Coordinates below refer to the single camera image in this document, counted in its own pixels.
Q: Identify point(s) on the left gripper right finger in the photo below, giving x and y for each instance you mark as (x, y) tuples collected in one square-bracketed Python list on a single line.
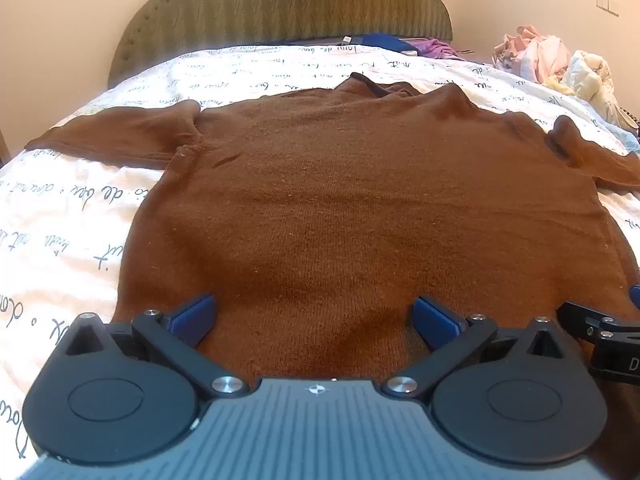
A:
[(515, 397)]

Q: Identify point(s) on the purple garment on bed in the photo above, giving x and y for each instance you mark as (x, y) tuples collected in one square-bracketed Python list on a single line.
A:
[(434, 48)]

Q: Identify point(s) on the white script-print bedspread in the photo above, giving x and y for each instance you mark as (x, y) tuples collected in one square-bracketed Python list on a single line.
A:
[(65, 220)]

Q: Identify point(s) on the white wall switch plate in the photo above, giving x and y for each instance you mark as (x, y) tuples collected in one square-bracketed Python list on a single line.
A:
[(609, 6)]

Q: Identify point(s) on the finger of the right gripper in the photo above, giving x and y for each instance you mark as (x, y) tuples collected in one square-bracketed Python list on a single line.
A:
[(615, 352)]

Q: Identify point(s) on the olive green padded headboard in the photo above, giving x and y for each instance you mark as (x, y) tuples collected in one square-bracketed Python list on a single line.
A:
[(164, 29)]

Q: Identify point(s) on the brown knit sweater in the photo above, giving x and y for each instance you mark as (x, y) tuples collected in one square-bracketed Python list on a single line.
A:
[(316, 218)]

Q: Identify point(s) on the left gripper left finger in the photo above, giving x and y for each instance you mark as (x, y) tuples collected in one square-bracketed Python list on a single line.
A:
[(114, 393)]

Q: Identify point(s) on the blue cloth on bed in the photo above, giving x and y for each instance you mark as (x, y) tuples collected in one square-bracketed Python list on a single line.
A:
[(389, 43)]

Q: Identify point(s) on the pile of pastel clothes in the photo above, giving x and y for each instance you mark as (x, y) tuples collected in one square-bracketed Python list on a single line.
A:
[(546, 60)]

